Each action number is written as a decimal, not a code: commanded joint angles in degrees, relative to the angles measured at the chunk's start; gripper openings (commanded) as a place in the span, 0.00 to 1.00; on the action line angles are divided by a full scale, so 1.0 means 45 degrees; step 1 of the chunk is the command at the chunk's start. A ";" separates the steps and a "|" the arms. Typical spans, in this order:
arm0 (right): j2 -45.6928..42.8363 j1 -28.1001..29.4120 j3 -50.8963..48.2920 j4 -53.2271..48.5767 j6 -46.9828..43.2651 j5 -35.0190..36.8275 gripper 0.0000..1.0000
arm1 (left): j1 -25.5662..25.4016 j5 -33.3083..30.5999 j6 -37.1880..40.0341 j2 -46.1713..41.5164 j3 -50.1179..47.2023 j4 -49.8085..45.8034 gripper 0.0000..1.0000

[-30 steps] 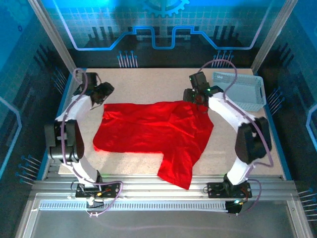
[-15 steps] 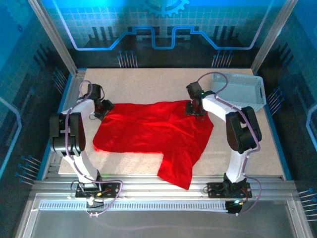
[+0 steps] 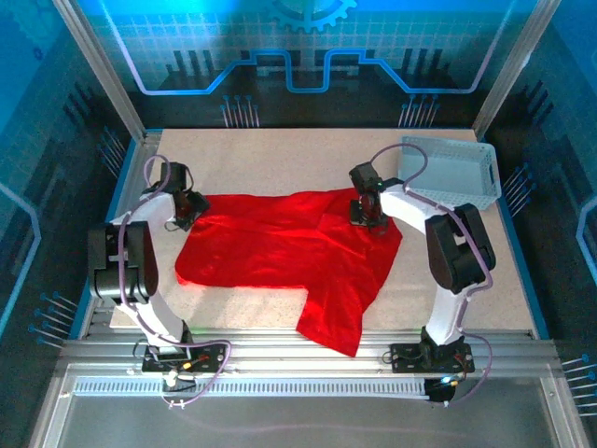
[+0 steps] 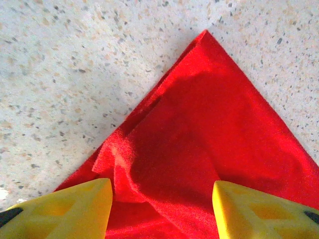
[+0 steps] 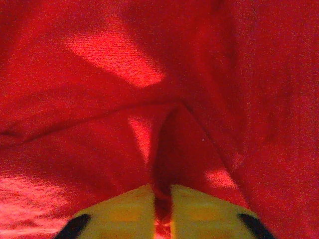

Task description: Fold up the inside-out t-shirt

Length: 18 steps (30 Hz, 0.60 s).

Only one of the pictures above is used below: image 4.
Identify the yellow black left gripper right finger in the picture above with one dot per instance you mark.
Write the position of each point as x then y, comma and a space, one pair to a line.
256, 216

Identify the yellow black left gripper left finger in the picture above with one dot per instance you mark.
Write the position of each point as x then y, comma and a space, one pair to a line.
62, 214

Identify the red t-shirt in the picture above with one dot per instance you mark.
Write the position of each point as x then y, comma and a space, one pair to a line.
204, 112

